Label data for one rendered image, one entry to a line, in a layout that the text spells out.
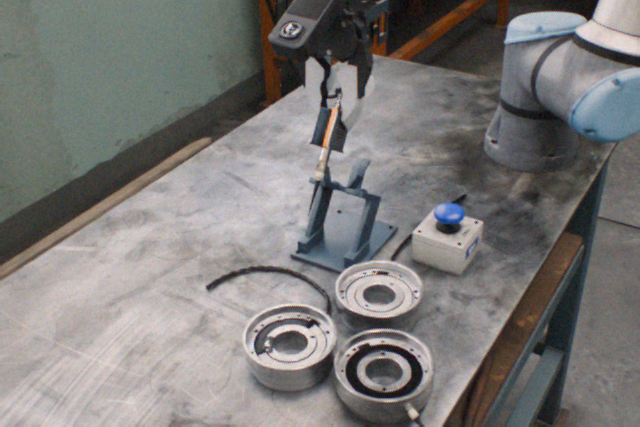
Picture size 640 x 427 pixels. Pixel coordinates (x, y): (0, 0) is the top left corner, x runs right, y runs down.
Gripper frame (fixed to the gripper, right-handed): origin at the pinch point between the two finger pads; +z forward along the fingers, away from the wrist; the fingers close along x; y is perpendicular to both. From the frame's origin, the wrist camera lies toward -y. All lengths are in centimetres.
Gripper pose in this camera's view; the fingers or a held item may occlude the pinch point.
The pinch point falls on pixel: (333, 120)
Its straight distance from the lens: 91.5
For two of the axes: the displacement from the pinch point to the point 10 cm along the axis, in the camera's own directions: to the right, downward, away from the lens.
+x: -8.5, -2.5, 4.6
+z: 0.2, 8.6, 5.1
